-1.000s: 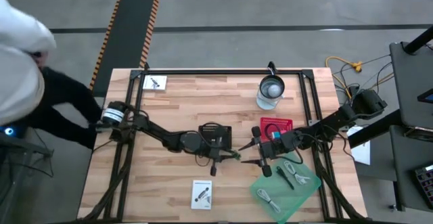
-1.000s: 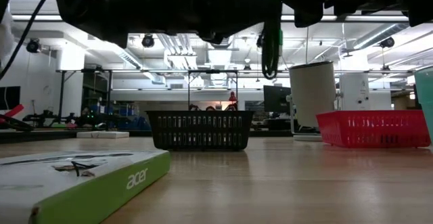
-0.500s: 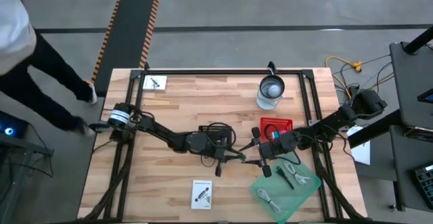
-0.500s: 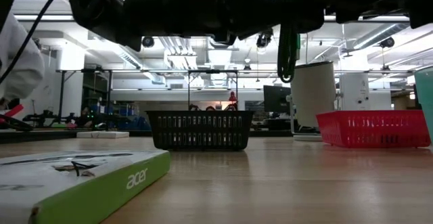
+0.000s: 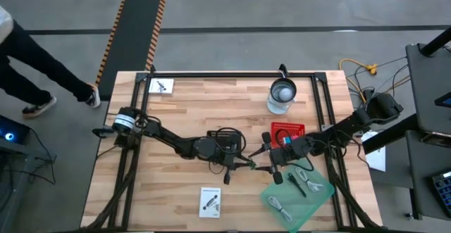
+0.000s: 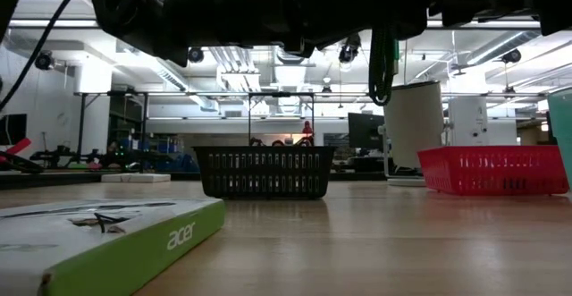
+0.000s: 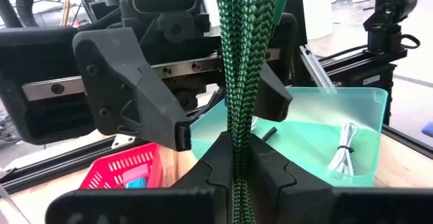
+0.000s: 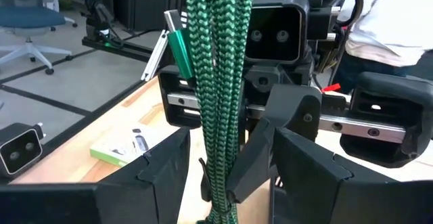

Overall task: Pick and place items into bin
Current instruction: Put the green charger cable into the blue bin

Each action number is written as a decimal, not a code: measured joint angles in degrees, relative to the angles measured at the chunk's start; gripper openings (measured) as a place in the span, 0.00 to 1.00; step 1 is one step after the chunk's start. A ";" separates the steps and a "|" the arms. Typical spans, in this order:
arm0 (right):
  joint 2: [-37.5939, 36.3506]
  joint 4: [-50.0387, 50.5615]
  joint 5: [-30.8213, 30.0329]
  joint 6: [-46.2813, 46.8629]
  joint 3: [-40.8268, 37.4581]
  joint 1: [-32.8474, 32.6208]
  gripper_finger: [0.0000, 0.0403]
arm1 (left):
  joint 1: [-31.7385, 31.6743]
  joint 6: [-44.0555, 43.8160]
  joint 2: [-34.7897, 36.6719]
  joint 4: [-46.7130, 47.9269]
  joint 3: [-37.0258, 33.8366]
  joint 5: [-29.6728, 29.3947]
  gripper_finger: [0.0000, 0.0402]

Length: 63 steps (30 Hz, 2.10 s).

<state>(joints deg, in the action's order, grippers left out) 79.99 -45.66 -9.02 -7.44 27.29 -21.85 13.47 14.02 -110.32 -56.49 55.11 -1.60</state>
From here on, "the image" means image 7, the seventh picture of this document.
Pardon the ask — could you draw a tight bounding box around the white cable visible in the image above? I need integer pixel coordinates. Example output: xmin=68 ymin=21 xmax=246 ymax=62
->
xmin=326 ymin=122 xmax=359 ymax=177

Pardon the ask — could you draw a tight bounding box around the red plastic basket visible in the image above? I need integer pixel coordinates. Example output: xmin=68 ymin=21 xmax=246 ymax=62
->
xmin=78 ymin=142 xmax=164 ymax=189

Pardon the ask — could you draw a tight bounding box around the green translucent plastic bin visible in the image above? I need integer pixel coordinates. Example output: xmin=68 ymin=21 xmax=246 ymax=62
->
xmin=189 ymin=86 xmax=389 ymax=188

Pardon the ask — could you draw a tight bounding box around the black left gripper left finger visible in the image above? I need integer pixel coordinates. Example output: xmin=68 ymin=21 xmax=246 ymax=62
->
xmin=45 ymin=131 xmax=234 ymax=224

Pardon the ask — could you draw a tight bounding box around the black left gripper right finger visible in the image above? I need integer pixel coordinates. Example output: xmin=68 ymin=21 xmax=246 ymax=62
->
xmin=248 ymin=134 xmax=433 ymax=224

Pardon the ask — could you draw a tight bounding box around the small red block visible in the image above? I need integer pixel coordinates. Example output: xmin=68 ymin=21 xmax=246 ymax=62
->
xmin=120 ymin=171 xmax=150 ymax=184

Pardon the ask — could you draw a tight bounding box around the silver aluminium rail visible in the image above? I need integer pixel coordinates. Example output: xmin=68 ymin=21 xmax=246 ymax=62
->
xmin=299 ymin=43 xmax=336 ymax=90

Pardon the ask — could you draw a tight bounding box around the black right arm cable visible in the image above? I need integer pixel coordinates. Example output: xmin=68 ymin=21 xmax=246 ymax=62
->
xmin=15 ymin=0 xmax=43 ymax=28

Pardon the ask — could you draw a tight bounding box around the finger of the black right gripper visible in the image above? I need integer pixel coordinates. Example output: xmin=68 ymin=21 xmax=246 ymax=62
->
xmin=253 ymin=62 xmax=294 ymax=123
xmin=72 ymin=26 xmax=193 ymax=152

